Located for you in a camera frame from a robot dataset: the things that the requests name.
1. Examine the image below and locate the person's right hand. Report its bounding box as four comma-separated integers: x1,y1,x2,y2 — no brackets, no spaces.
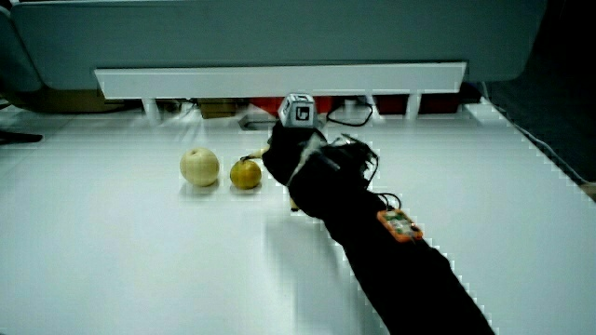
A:
261,92,328,188

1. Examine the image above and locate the person's right forearm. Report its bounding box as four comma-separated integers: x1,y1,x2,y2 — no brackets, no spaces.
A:
287,134,495,335

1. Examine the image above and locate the yellow-green round fruit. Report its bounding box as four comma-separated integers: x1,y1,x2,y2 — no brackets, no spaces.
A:
229,158,264,191

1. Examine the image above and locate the grey flat device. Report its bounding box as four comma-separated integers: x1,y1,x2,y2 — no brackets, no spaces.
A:
237,113,281,132

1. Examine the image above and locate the printed marker cube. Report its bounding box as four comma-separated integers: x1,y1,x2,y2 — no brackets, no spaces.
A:
248,96,334,118

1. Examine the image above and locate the white riser shelf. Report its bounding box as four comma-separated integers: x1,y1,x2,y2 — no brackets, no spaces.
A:
93,60,468,124

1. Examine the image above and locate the small brown box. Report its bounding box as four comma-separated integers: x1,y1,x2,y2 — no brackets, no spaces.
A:
196,98,239,120

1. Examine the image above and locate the pale yellow apple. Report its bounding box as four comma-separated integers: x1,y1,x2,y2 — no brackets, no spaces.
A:
179,147,221,188

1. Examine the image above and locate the grey partition panel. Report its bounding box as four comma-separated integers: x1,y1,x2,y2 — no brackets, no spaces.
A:
9,0,549,91

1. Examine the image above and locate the orange sensor board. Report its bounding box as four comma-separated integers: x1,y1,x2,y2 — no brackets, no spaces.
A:
376,208,425,244

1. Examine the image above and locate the dark red box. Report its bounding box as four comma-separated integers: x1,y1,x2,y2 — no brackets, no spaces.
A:
373,92,461,115

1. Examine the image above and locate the brown cardboard box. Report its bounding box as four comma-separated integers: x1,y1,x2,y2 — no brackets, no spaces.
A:
7,87,129,114

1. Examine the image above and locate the black flat object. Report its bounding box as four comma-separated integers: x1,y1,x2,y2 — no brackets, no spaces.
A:
0,129,44,146

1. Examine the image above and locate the black looped cable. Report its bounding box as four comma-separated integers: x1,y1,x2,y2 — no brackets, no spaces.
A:
325,99,375,128

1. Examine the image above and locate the thin white cable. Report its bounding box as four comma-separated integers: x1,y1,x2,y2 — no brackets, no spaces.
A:
478,81,591,186

